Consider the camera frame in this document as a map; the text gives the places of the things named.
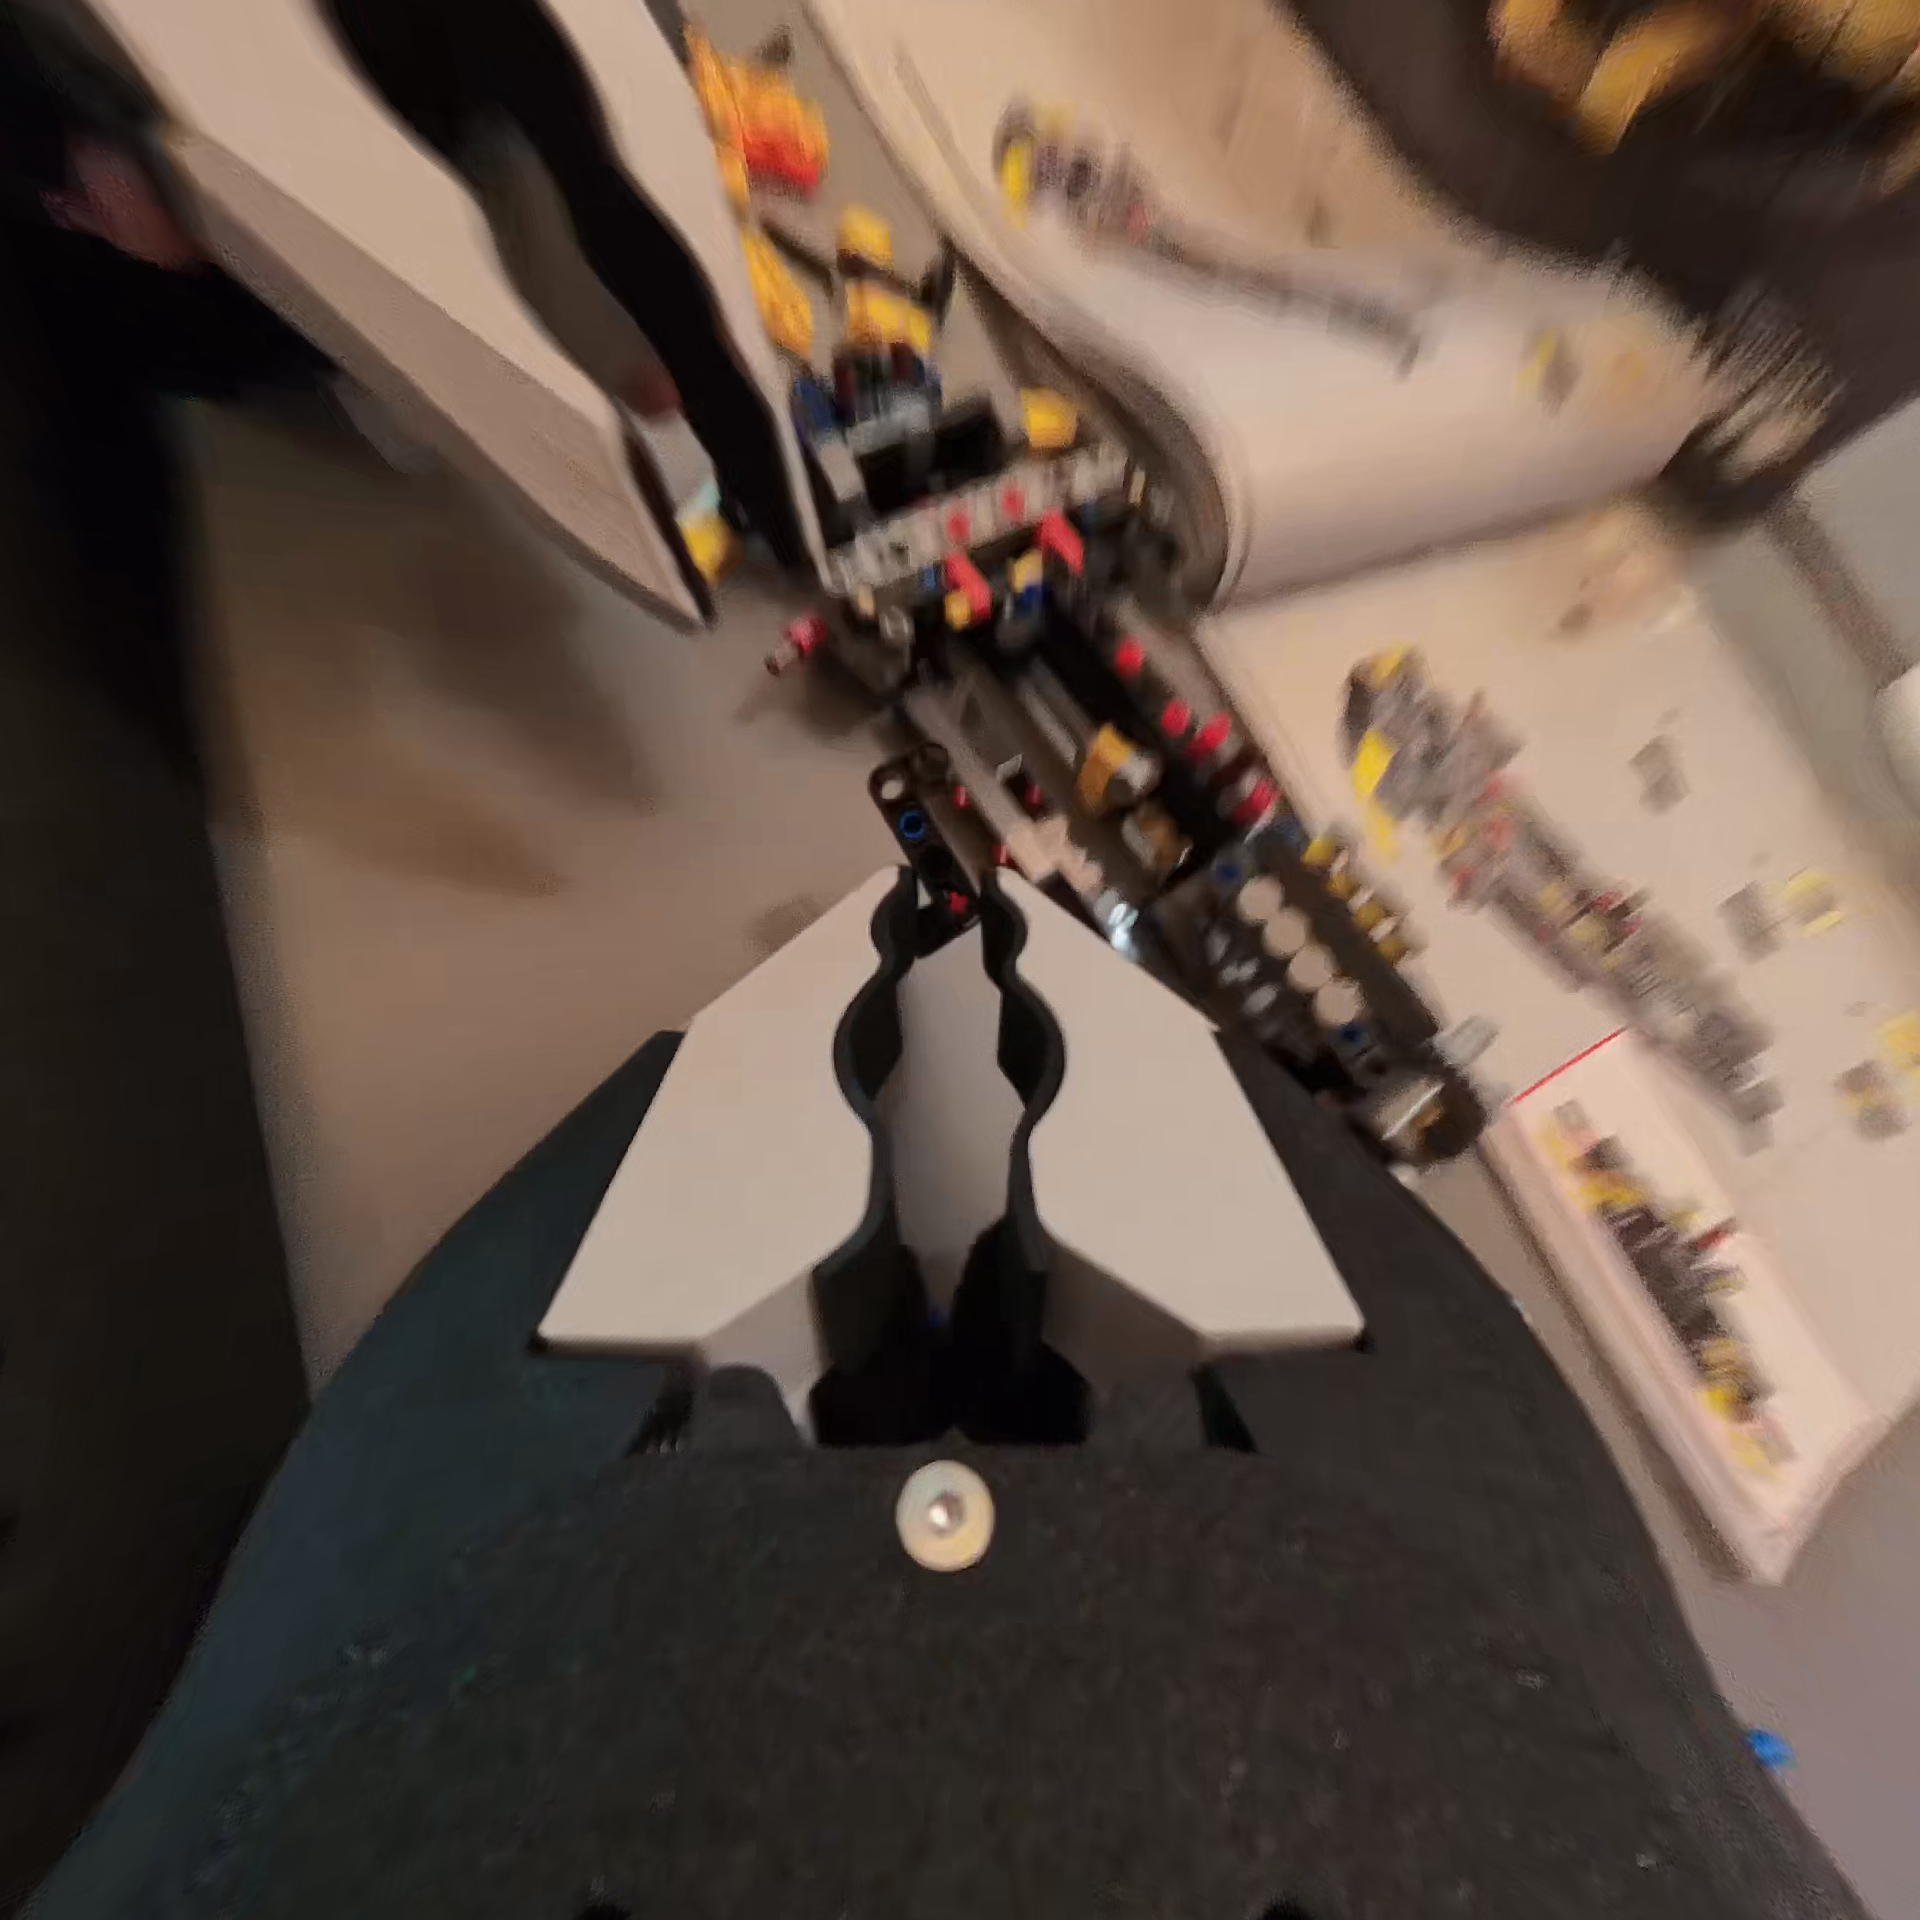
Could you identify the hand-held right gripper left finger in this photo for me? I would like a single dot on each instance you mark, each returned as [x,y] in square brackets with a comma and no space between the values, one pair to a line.
[708,1194]

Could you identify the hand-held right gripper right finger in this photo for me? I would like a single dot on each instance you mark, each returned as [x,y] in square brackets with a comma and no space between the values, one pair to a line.
[1182,1194]

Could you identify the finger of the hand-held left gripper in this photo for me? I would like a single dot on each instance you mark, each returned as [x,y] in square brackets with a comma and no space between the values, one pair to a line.
[374,275]
[656,117]

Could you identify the black angled lego beam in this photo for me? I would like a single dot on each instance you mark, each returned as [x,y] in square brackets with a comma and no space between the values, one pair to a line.
[927,857]

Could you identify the lego car chassis model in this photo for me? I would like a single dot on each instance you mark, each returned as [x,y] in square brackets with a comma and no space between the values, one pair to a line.
[1077,680]

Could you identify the lego instruction booklet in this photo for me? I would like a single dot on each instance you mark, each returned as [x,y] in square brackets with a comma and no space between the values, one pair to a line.
[1347,449]

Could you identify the pile of yellow lego pieces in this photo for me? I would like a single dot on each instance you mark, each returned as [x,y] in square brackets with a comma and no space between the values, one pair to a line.
[776,149]

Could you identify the blue lego pin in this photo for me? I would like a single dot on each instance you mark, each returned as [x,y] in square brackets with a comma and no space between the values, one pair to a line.
[1776,1744]

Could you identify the black lego set box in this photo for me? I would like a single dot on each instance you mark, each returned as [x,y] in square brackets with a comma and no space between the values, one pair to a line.
[1721,149]

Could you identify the black perforated chair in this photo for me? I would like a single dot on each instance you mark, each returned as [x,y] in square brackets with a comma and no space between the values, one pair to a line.
[116,1194]

